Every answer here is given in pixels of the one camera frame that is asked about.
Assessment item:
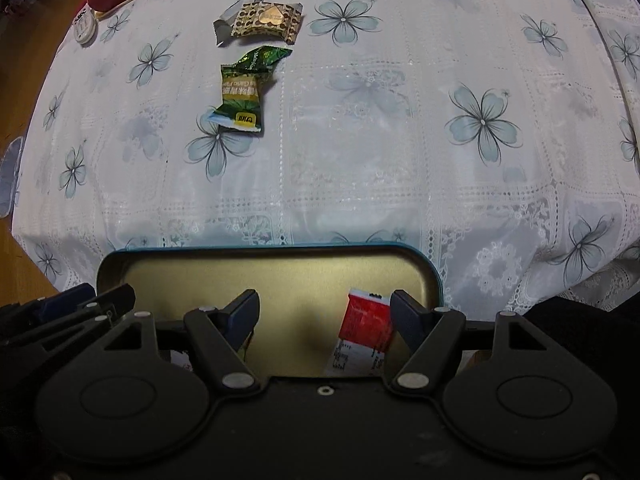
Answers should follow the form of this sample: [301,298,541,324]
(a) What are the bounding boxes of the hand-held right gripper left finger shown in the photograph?
[102,288,262,391]

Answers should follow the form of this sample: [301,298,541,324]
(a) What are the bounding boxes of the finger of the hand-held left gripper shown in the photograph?
[45,284,137,351]
[30,283,96,323]

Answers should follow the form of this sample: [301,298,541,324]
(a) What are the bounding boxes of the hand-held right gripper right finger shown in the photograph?
[389,289,541,392]

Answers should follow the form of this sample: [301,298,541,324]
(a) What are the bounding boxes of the red white snack packet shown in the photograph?
[322,288,396,378]

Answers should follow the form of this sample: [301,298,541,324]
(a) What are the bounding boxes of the gold tin tray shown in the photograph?
[95,242,445,378]

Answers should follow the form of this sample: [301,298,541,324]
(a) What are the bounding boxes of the translucent plastic object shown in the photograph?
[0,135,25,220]

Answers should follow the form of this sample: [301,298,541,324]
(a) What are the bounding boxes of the white floral tablecloth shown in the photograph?
[10,0,640,321]

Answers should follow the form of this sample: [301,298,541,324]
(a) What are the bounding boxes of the green pea snack packet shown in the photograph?
[207,64,266,135]

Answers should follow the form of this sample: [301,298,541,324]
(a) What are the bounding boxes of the small green candy wrapper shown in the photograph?
[235,46,293,77]

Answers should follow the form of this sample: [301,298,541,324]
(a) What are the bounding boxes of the white remote control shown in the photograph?
[72,7,97,45]

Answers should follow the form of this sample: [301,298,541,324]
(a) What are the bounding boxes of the plain silver foil packet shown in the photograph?
[212,0,267,47]

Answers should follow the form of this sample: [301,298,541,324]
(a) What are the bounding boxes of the brown patterned snack packet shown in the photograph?
[232,0,304,45]

